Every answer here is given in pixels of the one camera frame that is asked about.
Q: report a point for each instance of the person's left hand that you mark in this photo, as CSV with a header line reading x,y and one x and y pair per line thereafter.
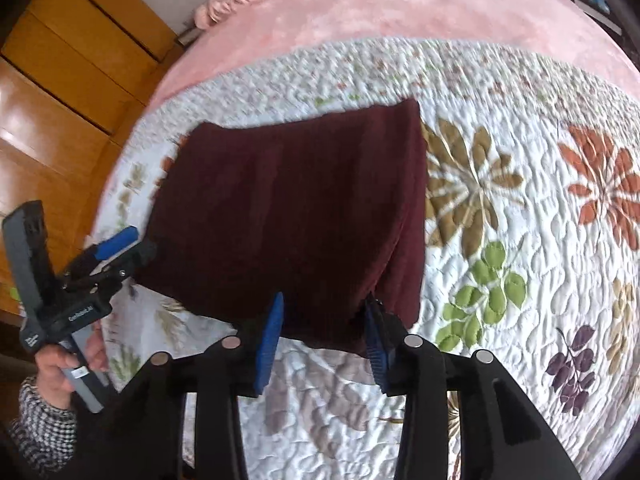
x,y
52,372

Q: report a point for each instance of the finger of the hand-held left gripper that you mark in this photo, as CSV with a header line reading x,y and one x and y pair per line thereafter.
x,y
117,241
130,260

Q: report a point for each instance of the pink fleece blanket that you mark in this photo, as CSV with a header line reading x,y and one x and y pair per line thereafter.
x,y
400,15

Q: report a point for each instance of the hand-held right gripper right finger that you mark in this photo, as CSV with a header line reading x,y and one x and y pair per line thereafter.
x,y
379,347

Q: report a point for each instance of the floral quilted bedspread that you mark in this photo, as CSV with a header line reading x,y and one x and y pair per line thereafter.
x,y
525,240

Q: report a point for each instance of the maroon pants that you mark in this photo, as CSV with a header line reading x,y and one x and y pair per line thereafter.
x,y
295,200

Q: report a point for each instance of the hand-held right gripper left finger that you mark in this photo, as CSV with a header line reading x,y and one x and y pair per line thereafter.
x,y
269,345

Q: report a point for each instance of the wooden wardrobe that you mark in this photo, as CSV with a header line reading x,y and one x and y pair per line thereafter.
x,y
60,85

